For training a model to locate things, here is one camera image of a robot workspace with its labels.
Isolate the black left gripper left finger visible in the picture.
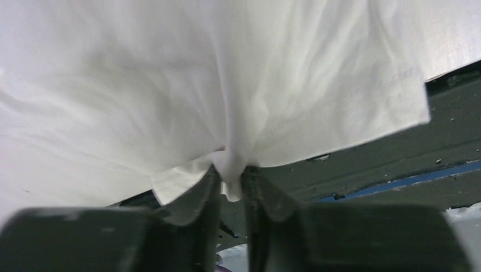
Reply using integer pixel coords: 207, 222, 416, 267
1, 168, 221, 271

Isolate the white t-shirt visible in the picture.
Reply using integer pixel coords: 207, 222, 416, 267
1, 1, 480, 221

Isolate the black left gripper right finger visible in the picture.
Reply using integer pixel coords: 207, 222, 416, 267
241, 167, 472, 271

